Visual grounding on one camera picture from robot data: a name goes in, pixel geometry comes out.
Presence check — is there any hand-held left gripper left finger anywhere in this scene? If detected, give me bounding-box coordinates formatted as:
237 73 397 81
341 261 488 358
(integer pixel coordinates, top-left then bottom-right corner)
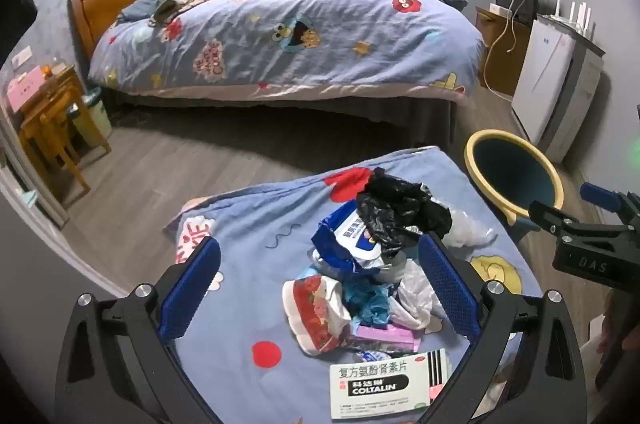
55 237 223 424

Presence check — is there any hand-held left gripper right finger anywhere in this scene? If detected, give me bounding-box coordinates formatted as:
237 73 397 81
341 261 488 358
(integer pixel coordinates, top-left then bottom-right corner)
417 231 586 424

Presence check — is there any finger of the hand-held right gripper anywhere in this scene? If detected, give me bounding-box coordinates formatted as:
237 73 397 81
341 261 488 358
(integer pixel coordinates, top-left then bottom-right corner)
580 183 627 213
529 199 572 233

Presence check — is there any white plastic bag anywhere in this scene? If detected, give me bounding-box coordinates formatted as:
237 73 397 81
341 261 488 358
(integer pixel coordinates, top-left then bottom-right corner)
390 257 446 332

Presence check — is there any yellow rimmed teal trash bin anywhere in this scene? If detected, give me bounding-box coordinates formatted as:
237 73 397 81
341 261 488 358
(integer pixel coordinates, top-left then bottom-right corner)
464 129 565 245

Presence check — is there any clear plastic wrapper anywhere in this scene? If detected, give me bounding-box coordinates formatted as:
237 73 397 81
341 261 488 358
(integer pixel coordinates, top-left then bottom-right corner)
440 199 498 250

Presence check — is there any purple packet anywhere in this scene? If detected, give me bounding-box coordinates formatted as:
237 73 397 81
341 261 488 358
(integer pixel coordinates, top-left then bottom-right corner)
345 321 423 355

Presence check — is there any blue face mask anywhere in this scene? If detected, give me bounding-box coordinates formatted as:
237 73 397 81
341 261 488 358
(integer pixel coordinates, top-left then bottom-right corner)
342 277 393 325

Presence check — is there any black plastic bag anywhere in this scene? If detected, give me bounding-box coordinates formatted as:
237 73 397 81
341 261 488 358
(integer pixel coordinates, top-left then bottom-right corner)
356 169 453 250

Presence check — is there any blue wet wipe packet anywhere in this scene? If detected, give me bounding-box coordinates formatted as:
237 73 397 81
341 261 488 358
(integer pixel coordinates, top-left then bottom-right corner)
311 199 403 280

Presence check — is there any red and white packet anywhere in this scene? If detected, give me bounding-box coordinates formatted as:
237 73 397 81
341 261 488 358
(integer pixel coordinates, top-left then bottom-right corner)
282 274 353 357

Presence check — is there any white medicine box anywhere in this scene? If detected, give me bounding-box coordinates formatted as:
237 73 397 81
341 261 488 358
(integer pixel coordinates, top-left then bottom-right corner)
329 348 451 420

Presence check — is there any blue printed cartoon cloth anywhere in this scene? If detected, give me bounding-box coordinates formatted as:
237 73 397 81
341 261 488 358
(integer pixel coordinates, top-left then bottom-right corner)
165 147 546 424

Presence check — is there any white box appliance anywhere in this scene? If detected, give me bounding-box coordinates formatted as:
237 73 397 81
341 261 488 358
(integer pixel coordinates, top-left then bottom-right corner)
511 15 606 162

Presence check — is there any white router with antennas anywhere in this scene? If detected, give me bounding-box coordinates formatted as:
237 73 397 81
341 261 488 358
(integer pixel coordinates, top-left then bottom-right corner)
545 0 593 38

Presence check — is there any pale green waste bin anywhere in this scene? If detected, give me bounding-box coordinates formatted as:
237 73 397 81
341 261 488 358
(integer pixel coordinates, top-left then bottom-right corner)
67 87 113 150

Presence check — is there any wooden nightstand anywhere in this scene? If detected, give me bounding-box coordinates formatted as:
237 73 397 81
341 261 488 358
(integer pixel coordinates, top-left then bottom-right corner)
17 64 113 195

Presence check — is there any blue printed cartoon duvet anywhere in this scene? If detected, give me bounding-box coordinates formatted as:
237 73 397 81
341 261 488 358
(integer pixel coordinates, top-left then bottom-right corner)
87 0 486 102

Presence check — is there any pink box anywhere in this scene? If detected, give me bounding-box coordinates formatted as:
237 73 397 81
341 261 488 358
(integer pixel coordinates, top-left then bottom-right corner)
5 65 46 112

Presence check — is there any brown round cloth item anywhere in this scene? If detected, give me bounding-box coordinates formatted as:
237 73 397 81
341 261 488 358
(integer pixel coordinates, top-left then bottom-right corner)
150 0 183 28

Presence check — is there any white cable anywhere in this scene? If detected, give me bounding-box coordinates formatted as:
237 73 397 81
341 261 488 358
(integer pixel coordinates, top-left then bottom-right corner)
479 0 532 98

